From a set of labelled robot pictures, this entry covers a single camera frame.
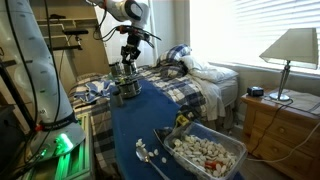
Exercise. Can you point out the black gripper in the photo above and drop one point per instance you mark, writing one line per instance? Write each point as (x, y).
(130, 53)

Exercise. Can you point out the black-lidded glass spice jar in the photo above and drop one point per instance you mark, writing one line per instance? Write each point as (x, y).
(115, 69)
(135, 88)
(129, 69)
(125, 89)
(117, 99)

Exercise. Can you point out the aluminium robot base with green light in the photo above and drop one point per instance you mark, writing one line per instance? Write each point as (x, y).
(76, 163)

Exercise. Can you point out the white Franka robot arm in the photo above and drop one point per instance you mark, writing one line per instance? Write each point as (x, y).
(33, 66)

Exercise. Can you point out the blue ironing board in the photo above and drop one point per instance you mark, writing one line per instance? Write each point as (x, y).
(143, 116)

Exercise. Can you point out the clear plastic container of shells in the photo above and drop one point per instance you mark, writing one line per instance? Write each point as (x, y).
(200, 153)

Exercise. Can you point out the red item in container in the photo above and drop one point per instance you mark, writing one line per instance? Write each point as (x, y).
(212, 164)

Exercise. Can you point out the blue and white cloth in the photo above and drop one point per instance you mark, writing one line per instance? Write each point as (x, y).
(96, 90)

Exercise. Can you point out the plaid blue pillow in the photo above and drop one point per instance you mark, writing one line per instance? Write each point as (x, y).
(176, 53)

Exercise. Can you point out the plaid blue bed blanket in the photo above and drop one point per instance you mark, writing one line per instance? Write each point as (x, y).
(180, 86)

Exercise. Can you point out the yellow and black clip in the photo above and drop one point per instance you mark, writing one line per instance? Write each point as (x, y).
(181, 119)

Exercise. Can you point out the white seashell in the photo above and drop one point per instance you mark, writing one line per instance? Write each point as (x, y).
(142, 145)
(156, 151)
(139, 141)
(151, 154)
(164, 160)

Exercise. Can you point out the white pillow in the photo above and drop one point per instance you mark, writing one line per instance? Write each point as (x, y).
(213, 71)

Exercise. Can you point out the white bed sheet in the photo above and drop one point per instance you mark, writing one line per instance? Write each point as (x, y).
(211, 96)

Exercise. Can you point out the metal spoon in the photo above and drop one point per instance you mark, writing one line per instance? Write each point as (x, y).
(143, 155)

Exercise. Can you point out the small black alarm clock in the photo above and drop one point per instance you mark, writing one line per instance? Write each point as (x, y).
(255, 91)

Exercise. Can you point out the white window blinds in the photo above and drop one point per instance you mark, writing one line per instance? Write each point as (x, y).
(266, 20)

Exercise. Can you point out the table lamp with cream shade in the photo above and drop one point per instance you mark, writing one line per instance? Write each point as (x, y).
(293, 46)

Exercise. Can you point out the wooden nightstand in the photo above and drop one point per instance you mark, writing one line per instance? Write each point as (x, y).
(283, 140)

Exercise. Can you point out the papers on nightstand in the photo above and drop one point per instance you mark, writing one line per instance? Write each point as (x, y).
(306, 100)

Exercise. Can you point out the black external camera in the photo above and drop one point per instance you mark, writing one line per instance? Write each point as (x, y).
(75, 32)

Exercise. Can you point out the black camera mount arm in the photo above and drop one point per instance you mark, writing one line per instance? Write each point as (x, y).
(66, 47)

